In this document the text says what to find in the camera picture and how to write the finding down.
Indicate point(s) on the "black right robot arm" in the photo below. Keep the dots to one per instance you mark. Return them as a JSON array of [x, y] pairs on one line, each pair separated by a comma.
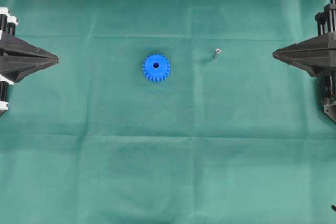
[[316, 56]]

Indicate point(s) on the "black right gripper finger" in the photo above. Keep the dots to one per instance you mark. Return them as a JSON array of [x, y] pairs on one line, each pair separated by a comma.
[[314, 66], [322, 42]]

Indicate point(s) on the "green table cloth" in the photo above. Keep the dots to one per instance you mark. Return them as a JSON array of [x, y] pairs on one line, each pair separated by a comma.
[[240, 139]]

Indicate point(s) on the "small silver metal shaft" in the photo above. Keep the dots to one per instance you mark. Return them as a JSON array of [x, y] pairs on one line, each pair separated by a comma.
[[216, 54]]

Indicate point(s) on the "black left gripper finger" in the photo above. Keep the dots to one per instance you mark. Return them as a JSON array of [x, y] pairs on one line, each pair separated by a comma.
[[17, 47], [16, 68]]

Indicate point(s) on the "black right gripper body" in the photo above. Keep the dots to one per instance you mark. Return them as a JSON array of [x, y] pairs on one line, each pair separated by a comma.
[[326, 29]]

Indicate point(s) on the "blue plastic gear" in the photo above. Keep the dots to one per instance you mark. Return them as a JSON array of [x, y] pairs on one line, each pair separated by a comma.
[[156, 68]]

